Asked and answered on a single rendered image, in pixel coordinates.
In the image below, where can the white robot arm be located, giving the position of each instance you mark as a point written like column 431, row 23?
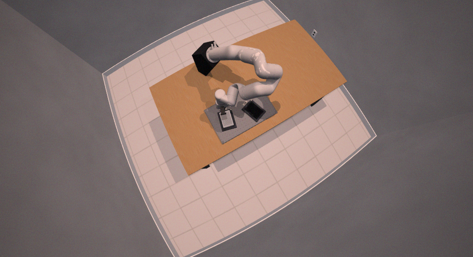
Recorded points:
column 271, row 72

